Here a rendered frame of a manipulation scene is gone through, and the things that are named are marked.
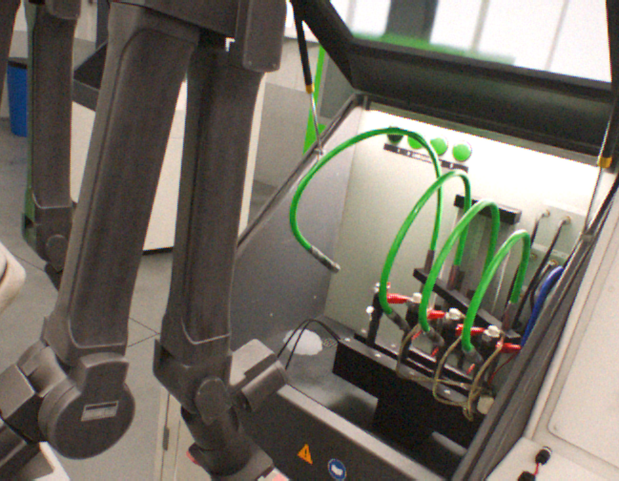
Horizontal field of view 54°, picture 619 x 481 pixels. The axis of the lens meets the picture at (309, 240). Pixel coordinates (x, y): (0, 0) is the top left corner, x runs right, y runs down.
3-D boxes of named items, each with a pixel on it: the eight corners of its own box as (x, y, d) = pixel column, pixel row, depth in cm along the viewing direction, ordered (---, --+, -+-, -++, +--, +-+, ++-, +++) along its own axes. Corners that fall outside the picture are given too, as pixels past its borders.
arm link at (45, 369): (-31, 399, 54) (-12, 433, 50) (64, 320, 57) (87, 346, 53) (34, 446, 60) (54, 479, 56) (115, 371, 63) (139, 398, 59)
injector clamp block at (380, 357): (325, 400, 132) (338, 339, 127) (351, 384, 140) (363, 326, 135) (466, 485, 114) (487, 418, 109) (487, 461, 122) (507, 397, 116)
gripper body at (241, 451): (230, 424, 81) (215, 388, 77) (277, 470, 74) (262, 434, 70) (191, 456, 78) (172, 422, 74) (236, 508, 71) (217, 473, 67)
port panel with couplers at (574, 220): (499, 316, 135) (538, 184, 125) (505, 312, 138) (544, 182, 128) (556, 341, 128) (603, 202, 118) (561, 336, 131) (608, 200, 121)
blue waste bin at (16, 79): (-7, 129, 653) (-9, 55, 628) (43, 126, 702) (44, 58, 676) (26, 141, 625) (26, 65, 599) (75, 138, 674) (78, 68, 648)
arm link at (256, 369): (151, 353, 67) (191, 393, 61) (232, 295, 72) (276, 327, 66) (184, 418, 74) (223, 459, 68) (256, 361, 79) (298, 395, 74)
